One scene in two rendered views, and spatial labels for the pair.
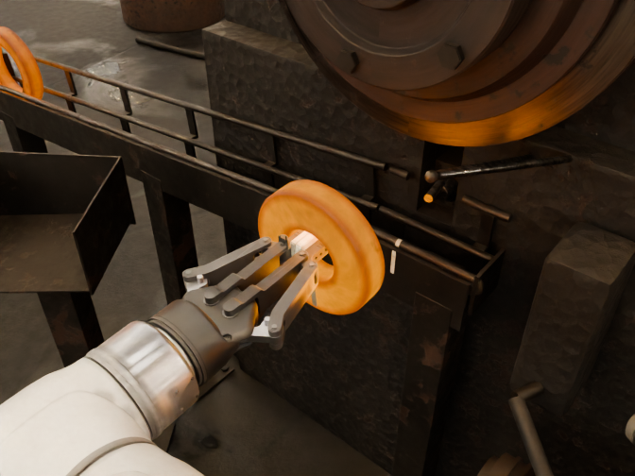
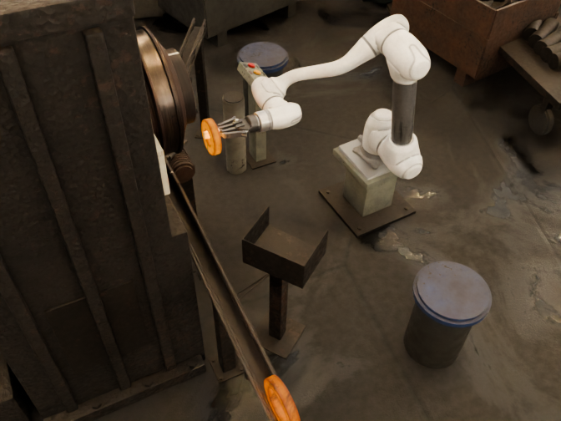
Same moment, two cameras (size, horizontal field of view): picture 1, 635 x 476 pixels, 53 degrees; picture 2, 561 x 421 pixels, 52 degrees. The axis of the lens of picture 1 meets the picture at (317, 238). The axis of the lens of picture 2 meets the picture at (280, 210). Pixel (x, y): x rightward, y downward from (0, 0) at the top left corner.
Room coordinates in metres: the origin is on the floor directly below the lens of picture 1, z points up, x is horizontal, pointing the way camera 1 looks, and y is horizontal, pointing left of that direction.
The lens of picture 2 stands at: (2.16, 0.99, 2.37)
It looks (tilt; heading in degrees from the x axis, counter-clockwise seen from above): 46 degrees down; 202
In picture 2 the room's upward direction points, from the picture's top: 2 degrees clockwise
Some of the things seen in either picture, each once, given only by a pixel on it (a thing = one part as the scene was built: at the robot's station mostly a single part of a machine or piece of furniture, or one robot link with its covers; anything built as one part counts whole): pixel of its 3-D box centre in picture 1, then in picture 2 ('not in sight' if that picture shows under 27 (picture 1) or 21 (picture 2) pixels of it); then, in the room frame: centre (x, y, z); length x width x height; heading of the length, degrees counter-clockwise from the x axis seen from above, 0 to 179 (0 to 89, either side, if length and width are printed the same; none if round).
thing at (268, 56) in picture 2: not in sight; (262, 83); (-0.73, -0.35, 0.22); 0.32 x 0.32 x 0.43
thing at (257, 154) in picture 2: not in sight; (257, 116); (-0.29, -0.18, 0.31); 0.24 x 0.16 x 0.62; 50
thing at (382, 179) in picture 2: not in sight; (374, 159); (-0.19, 0.55, 0.33); 0.32 x 0.32 x 0.04; 53
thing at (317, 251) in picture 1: (317, 260); not in sight; (0.50, 0.00, 0.84); 0.05 x 0.03 x 0.01; 140
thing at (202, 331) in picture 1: (208, 326); (245, 124); (0.41, 0.10, 0.84); 0.09 x 0.08 x 0.07; 140
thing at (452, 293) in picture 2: not in sight; (441, 318); (0.57, 1.11, 0.22); 0.32 x 0.32 x 0.43
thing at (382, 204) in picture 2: not in sight; (369, 183); (-0.19, 0.55, 0.16); 0.40 x 0.40 x 0.31; 53
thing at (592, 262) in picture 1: (570, 320); not in sight; (0.57, -0.32, 0.68); 0.11 x 0.08 x 0.24; 140
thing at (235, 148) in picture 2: not in sight; (235, 134); (-0.14, -0.25, 0.26); 0.12 x 0.12 x 0.52
